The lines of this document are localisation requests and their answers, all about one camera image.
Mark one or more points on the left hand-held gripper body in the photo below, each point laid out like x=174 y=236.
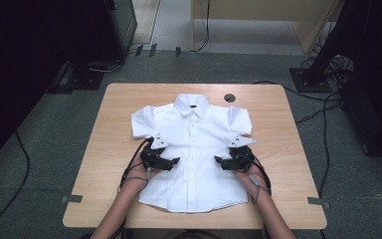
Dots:
x=152 y=156

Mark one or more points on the dark equipment box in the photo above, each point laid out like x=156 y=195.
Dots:
x=378 y=109

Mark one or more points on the dark cabinet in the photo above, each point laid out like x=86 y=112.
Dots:
x=124 y=26

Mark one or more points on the white short-sleeved shirt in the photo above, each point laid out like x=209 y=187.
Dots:
x=192 y=132

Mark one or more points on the black curtain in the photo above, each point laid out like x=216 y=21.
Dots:
x=20 y=66

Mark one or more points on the grey floor tape piece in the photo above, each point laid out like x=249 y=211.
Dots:
x=318 y=201
x=71 y=198

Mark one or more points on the dark floor tape strip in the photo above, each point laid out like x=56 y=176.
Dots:
x=153 y=49
x=178 y=51
x=139 y=50

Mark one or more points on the person's left hand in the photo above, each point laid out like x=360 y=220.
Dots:
x=139 y=179

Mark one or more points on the person's right hand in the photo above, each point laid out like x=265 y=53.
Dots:
x=253 y=182

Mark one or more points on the black stand with square base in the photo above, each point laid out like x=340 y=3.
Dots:
x=84 y=79

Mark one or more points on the light wooden desk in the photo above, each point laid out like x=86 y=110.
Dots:
x=311 y=30

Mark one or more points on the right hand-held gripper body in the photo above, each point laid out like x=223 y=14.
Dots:
x=242 y=157

